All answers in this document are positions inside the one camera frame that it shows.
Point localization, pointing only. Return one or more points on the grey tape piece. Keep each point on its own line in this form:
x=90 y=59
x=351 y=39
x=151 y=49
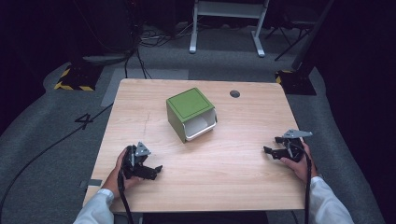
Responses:
x=95 y=182

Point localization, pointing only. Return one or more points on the white drawer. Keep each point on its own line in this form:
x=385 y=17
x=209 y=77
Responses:
x=199 y=126

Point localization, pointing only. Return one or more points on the black folding tripod stand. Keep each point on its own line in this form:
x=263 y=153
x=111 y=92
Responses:
x=292 y=46

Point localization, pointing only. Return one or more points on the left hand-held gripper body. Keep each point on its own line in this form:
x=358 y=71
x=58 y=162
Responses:
x=133 y=161

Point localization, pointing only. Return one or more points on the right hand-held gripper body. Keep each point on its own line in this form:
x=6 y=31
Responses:
x=294 y=152

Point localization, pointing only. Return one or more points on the black yellow striped stand base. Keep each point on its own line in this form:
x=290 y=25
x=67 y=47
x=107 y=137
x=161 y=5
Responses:
x=79 y=79
x=295 y=83

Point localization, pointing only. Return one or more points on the person's left hand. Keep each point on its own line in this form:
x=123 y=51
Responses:
x=118 y=174

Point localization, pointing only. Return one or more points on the white metal stand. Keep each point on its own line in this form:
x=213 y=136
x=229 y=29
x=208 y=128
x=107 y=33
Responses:
x=229 y=9

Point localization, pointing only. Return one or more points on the person's right hand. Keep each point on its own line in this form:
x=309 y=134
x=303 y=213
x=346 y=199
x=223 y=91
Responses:
x=299 y=169

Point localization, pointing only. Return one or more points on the grey slanted pole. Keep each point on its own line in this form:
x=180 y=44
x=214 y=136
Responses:
x=306 y=46

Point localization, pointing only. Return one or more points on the green drawer box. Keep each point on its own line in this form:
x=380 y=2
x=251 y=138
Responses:
x=186 y=104

